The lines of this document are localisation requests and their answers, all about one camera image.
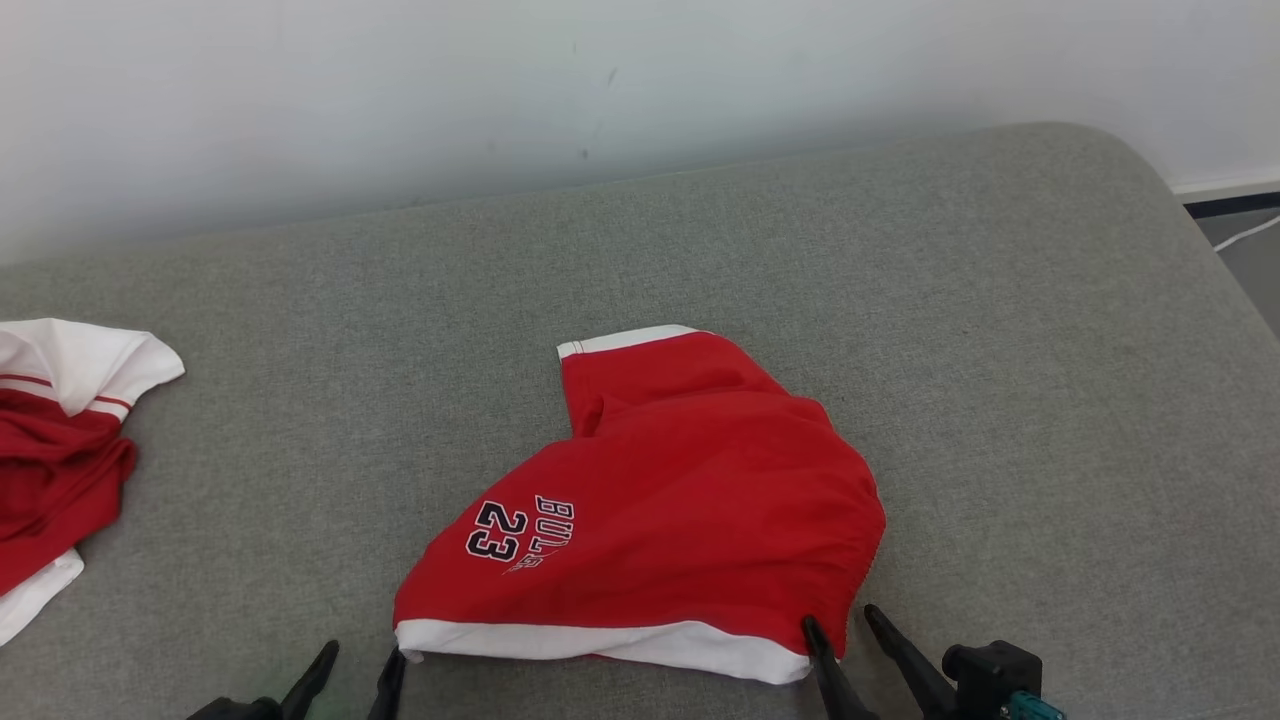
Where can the red shorts number 23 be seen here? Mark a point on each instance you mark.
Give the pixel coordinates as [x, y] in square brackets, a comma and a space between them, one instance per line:
[680, 480]

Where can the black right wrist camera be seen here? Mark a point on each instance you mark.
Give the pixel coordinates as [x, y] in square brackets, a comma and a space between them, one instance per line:
[995, 680]

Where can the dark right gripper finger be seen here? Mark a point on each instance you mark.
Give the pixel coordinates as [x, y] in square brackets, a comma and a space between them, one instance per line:
[915, 675]
[835, 685]

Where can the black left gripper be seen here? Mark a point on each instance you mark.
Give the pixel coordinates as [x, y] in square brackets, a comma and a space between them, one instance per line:
[235, 710]

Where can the red white basketball jersey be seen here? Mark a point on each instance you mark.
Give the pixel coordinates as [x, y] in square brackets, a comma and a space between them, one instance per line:
[60, 470]

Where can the black baseboard strip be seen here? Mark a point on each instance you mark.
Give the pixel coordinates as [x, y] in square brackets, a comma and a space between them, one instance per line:
[1240, 203]

